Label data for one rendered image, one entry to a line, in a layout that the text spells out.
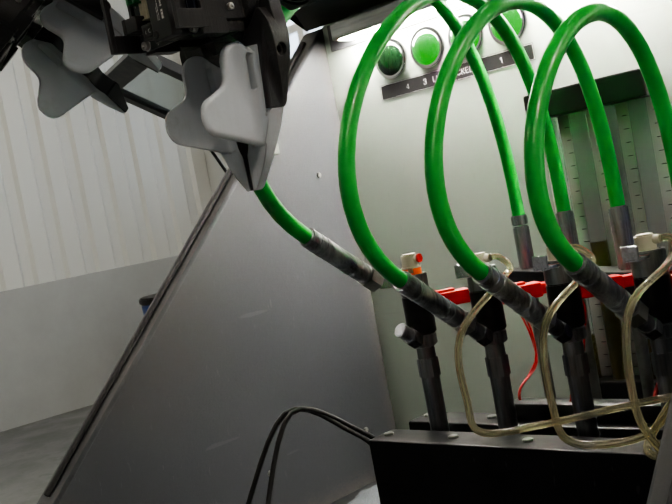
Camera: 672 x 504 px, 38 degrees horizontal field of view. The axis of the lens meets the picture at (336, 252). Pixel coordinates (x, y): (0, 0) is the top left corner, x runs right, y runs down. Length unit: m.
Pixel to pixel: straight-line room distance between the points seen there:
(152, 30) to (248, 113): 0.08
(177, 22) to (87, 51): 0.18
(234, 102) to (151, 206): 7.55
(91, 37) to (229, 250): 0.49
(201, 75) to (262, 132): 0.06
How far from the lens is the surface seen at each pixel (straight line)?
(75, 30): 0.76
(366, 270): 0.88
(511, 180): 1.08
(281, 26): 0.62
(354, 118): 0.77
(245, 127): 0.61
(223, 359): 1.17
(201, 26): 0.59
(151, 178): 8.18
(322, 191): 1.30
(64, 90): 0.82
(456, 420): 0.97
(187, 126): 0.63
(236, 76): 0.61
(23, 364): 7.63
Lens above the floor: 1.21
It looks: 3 degrees down
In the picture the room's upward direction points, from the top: 11 degrees counter-clockwise
